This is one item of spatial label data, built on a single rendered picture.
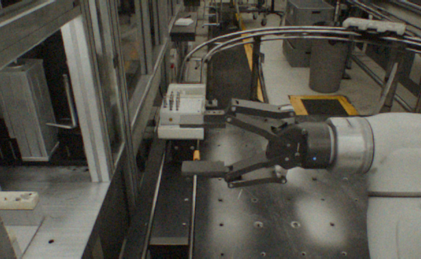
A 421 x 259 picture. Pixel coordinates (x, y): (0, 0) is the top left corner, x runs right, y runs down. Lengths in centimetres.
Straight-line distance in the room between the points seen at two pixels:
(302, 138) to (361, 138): 9
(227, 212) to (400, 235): 63
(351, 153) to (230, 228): 57
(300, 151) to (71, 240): 46
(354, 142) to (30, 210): 59
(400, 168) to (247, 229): 58
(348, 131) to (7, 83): 70
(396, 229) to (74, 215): 59
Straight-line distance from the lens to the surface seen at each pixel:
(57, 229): 80
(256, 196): 118
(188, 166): 60
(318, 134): 57
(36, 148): 97
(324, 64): 361
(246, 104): 54
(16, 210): 80
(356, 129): 58
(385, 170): 60
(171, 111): 113
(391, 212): 60
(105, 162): 86
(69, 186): 90
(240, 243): 103
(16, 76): 90
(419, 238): 59
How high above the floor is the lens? 143
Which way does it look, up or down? 29 degrees down
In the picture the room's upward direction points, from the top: straight up
